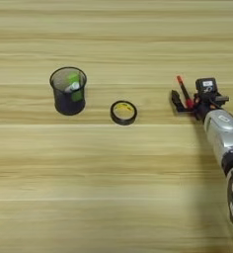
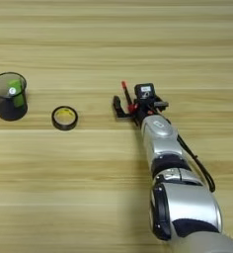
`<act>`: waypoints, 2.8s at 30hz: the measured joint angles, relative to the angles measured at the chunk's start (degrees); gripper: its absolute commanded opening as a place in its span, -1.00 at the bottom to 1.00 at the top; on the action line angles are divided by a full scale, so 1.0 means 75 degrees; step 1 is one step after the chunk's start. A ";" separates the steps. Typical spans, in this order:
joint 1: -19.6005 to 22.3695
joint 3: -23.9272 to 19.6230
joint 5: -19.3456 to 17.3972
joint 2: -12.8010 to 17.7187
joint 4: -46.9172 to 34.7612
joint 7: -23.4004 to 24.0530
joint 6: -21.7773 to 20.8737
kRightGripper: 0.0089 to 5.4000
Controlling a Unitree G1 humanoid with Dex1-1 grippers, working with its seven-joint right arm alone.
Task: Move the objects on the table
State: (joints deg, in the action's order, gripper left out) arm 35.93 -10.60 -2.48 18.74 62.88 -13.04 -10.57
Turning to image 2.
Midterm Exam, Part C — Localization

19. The small black box white label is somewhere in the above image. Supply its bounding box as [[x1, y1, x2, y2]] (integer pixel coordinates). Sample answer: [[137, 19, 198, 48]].
[[133, 82, 156, 101]]

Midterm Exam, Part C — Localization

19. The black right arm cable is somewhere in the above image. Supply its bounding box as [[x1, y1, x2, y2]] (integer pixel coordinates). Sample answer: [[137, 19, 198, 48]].
[[166, 118, 217, 194]]

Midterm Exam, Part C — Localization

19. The black tape roll yellow core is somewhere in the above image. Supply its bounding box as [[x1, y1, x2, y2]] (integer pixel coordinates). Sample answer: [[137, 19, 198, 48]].
[[50, 105, 79, 131]]

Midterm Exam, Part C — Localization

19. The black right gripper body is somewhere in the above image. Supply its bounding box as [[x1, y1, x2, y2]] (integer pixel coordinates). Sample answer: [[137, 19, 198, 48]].
[[127, 95, 171, 128]]

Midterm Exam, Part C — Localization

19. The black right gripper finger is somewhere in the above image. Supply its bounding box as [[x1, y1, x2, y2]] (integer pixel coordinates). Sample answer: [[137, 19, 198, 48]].
[[133, 97, 142, 112], [113, 95, 136, 120]]

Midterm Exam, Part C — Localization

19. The green rectangular block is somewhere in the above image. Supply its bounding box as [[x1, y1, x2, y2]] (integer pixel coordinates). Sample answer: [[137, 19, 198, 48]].
[[7, 78, 26, 109]]

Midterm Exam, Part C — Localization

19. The thin black pen red cap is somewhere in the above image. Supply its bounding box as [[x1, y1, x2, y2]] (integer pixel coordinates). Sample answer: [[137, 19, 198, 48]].
[[120, 80, 138, 113]]

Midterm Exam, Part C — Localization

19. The black mesh pen cup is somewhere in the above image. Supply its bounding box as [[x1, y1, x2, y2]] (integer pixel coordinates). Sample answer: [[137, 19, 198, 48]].
[[0, 71, 29, 123]]

